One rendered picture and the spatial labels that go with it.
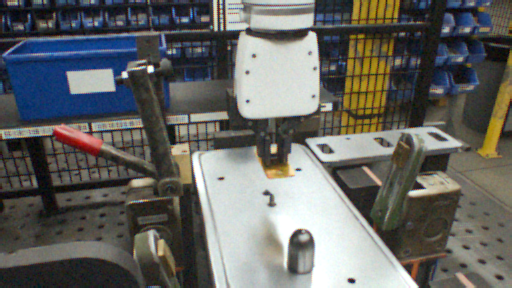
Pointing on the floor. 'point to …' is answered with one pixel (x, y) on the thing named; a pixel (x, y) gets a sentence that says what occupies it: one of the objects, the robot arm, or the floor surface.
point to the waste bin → (488, 84)
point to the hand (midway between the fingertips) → (273, 146)
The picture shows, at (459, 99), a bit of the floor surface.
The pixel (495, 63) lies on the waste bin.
